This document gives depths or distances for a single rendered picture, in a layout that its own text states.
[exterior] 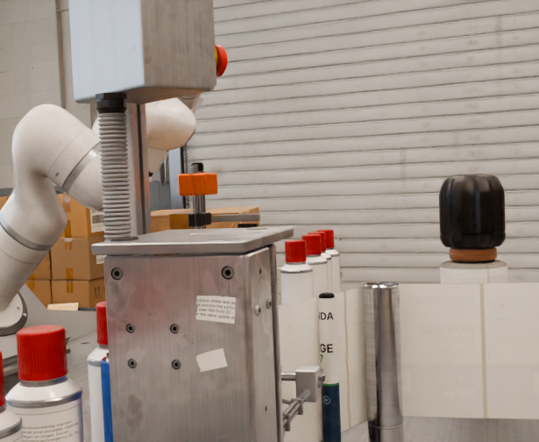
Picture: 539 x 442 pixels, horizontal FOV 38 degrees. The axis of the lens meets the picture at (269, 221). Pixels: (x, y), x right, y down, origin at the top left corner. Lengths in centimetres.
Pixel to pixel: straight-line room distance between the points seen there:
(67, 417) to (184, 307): 11
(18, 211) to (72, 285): 326
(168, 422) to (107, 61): 49
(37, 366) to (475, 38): 492
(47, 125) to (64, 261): 334
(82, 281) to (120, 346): 420
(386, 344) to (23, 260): 90
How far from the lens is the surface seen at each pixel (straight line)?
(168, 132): 178
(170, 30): 89
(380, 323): 84
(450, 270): 103
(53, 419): 57
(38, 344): 57
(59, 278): 484
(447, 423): 101
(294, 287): 123
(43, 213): 154
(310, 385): 72
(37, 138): 149
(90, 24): 97
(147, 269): 54
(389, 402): 86
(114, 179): 89
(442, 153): 533
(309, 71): 564
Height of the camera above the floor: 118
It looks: 3 degrees down
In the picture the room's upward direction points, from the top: 2 degrees counter-clockwise
